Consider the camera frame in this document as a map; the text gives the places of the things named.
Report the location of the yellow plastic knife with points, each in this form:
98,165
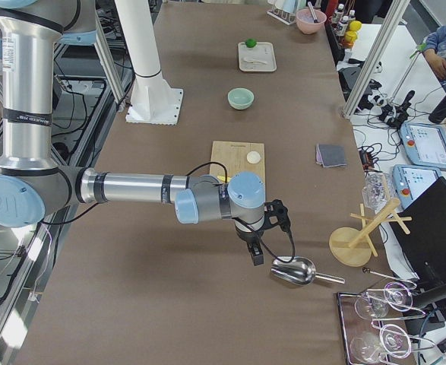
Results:
224,179

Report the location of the upper blue teach pendant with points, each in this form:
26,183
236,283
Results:
424,145

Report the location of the lower blue teach pendant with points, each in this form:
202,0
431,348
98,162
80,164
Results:
411,181

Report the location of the yellow lemon toy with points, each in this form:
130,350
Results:
352,30

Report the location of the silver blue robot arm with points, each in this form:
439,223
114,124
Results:
33,185

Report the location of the wire wine glass rack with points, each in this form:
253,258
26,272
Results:
372,325

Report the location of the black monitor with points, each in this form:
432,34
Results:
425,245

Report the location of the aluminium frame post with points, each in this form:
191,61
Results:
382,39

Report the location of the metal scoop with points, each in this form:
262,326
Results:
300,270

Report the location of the folded grey purple cloth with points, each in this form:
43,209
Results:
330,155

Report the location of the green lime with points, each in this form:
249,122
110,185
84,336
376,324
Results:
250,43

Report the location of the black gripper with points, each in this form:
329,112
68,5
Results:
250,239

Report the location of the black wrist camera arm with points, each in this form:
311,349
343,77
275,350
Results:
276,214

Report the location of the wooden mug tree stand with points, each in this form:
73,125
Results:
354,247

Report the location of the white steamed bun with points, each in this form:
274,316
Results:
253,157

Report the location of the beige plastic tray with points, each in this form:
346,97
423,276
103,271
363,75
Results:
262,51

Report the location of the white plastic spoon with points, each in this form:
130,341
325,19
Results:
252,60

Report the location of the pink bowl with ice cubes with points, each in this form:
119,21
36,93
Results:
305,21

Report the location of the mint green ceramic bowl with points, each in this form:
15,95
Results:
240,98

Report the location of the clear plastic bag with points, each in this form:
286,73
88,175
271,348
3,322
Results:
377,191

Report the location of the wooden cutting board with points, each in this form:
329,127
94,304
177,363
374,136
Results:
232,155

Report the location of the metal muddler rod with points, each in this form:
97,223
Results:
312,12

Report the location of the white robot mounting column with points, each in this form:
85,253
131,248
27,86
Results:
152,101

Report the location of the blue teach pendant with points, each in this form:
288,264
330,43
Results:
424,145
411,181

